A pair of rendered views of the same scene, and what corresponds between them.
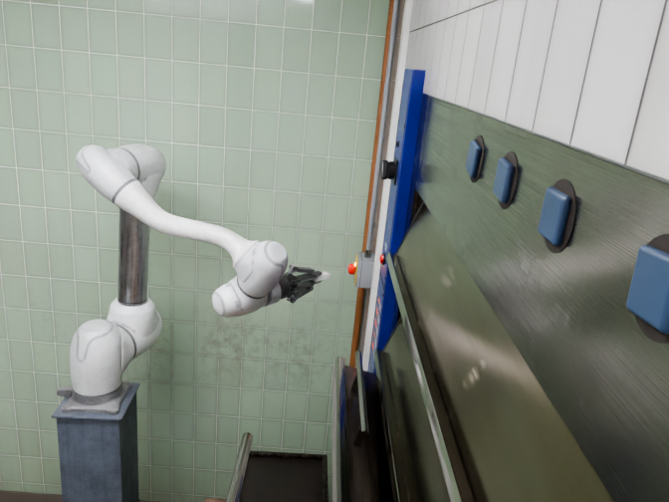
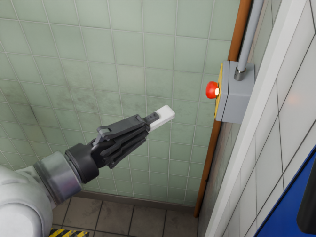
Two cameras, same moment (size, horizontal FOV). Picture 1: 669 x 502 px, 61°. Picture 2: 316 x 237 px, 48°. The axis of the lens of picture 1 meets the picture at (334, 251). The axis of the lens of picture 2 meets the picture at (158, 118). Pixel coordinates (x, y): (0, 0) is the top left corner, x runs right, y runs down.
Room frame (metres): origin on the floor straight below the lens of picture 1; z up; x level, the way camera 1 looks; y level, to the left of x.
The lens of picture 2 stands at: (1.37, -0.04, 2.06)
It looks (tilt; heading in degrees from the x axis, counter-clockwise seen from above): 54 degrees down; 10
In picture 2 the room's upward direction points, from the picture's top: straight up
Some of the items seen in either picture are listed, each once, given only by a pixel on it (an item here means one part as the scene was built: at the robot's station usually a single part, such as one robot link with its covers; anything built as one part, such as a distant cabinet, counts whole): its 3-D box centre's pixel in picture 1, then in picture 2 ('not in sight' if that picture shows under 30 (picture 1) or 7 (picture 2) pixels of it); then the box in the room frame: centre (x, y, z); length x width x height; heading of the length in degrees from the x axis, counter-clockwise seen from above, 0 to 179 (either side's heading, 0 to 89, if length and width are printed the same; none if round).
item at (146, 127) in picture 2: (301, 278); (122, 135); (1.74, 0.10, 1.47); 0.11 x 0.04 x 0.01; 137
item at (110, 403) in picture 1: (92, 390); not in sight; (1.66, 0.77, 1.03); 0.22 x 0.18 x 0.06; 94
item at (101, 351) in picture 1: (98, 353); not in sight; (1.67, 0.75, 1.17); 0.18 x 0.16 x 0.22; 166
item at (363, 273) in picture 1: (365, 270); (233, 92); (1.91, -0.12, 1.46); 0.10 x 0.07 x 0.10; 2
